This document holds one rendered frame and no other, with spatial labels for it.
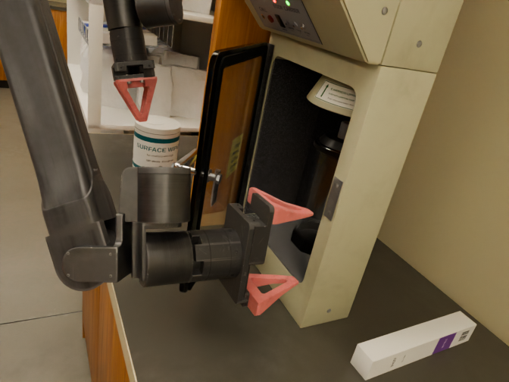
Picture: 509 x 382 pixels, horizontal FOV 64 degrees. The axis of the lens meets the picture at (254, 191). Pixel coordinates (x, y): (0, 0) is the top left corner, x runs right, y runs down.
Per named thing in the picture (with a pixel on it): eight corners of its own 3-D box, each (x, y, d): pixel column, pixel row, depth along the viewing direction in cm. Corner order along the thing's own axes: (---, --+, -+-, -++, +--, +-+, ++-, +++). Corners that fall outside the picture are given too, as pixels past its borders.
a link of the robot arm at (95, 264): (97, 263, 49) (61, 282, 40) (97, 167, 49) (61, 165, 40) (196, 265, 49) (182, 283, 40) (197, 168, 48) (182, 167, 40)
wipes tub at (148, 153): (169, 159, 133) (173, 115, 127) (180, 176, 123) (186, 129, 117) (128, 160, 127) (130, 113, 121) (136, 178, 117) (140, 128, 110)
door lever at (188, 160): (220, 165, 72) (222, 151, 71) (200, 185, 63) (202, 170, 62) (192, 158, 73) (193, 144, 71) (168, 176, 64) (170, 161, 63)
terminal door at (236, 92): (235, 219, 96) (268, 41, 79) (182, 298, 69) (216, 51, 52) (231, 217, 96) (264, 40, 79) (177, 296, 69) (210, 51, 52)
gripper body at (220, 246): (265, 223, 44) (200, 227, 41) (251, 304, 47) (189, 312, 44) (241, 201, 50) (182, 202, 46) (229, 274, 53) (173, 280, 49)
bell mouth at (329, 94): (360, 97, 85) (368, 70, 83) (424, 125, 71) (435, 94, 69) (288, 91, 77) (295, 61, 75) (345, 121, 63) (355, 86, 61)
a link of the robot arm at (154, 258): (126, 281, 45) (136, 295, 40) (126, 219, 45) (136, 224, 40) (187, 275, 48) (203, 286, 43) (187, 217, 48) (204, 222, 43)
